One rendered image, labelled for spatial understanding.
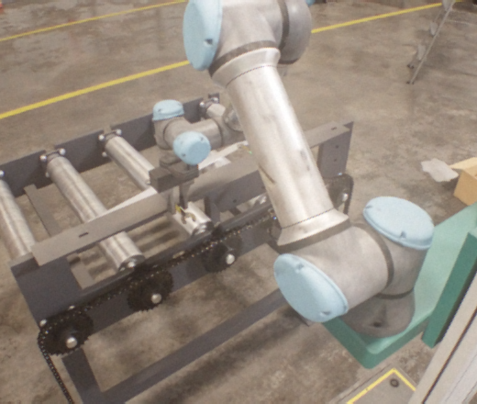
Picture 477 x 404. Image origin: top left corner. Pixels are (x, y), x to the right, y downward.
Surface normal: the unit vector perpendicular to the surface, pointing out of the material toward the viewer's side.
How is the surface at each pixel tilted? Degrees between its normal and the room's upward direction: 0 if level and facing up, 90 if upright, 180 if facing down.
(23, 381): 0
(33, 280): 90
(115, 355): 0
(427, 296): 0
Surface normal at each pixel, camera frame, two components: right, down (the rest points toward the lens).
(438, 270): 0.00, -0.79
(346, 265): 0.29, -0.20
